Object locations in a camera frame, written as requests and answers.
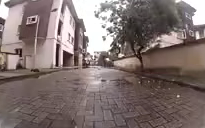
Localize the distant trees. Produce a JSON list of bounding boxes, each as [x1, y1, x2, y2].
[[96, 50, 114, 68]]

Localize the brown-roofed building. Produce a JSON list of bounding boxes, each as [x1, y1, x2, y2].
[[109, 36, 138, 61]]

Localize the wet brick paved road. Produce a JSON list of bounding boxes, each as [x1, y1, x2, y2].
[[0, 65, 205, 128]]

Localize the large leafy tree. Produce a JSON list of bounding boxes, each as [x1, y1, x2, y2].
[[94, 0, 184, 71]]

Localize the white and brown building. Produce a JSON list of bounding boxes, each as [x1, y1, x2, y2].
[[0, 0, 78, 70]]

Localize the white pole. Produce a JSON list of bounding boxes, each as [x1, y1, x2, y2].
[[32, 16, 40, 70]]

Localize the dark and white building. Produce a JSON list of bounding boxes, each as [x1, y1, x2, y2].
[[149, 0, 198, 48]]

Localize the building with pale walls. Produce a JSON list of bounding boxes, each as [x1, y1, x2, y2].
[[193, 23, 205, 41]]

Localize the kerb strip beside wall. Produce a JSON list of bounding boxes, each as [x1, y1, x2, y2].
[[116, 66, 205, 93]]

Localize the beige boundary wall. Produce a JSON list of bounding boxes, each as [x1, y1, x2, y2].
[[113, 36, 205, 79]]

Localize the low white wall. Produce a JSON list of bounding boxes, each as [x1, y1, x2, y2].
[[4, 52, 26, 71]]

